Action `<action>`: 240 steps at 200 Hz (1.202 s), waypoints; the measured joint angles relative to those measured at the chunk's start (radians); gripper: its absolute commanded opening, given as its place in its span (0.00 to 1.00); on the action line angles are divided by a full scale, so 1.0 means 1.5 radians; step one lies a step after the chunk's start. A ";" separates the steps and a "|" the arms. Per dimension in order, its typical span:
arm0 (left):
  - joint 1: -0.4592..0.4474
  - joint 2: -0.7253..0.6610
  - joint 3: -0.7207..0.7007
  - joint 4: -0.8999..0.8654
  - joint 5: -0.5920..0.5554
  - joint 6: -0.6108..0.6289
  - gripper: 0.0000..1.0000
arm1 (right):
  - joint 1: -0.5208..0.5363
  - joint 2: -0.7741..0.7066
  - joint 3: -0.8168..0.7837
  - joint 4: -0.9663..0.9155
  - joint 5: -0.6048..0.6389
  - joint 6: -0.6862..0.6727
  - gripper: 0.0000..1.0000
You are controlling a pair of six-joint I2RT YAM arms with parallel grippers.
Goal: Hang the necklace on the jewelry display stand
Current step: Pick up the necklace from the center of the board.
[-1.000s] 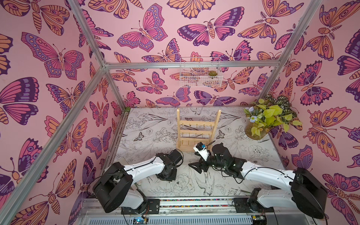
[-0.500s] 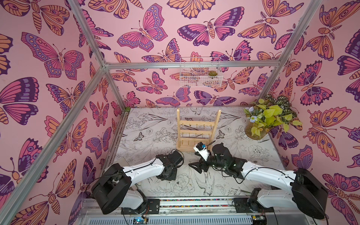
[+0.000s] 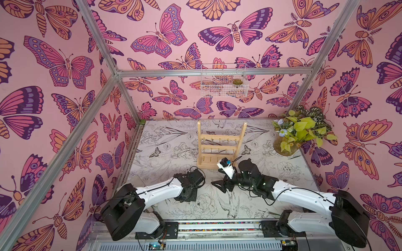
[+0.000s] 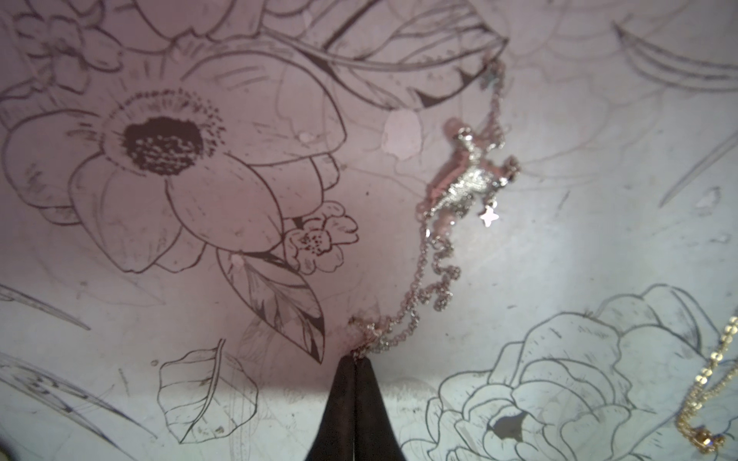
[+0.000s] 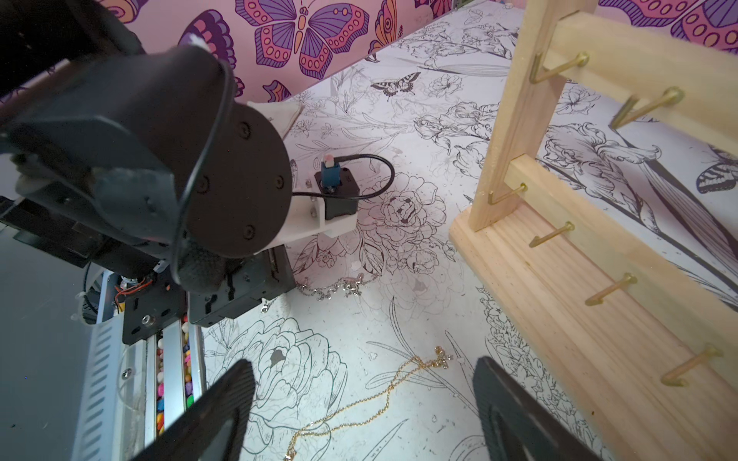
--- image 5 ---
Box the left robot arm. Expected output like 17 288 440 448
1 1 295 345

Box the wooden jewelry display stand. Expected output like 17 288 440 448
451 1 737 460

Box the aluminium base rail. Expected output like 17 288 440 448
71 270 206 460

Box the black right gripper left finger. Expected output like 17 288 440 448
136 359 256 461

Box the silver chain necklace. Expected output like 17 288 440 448
258 273 382 315

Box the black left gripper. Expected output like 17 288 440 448
119 245 296 346

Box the gold chain necklace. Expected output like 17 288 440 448
281 345 454 461

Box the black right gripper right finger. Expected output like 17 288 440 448
473 357 598 460

